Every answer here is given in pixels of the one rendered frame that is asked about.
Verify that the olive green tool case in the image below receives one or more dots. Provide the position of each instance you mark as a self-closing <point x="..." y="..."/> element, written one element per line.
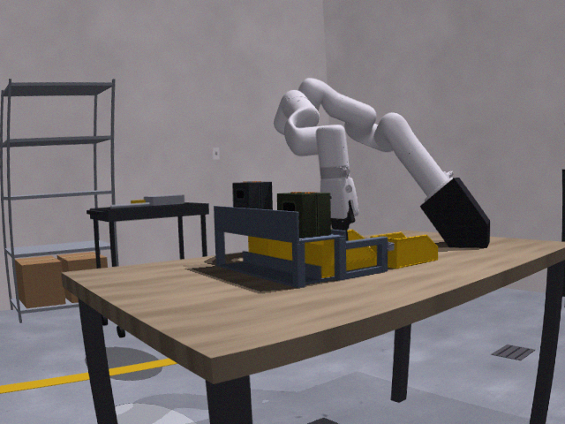
<point x="314" y="212"/>

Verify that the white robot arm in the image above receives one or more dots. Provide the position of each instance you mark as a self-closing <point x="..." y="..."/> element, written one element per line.
<point x="331" y="146"/>

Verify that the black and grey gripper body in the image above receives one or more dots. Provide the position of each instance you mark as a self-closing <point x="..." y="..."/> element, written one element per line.
<point x="342" y="190"/>

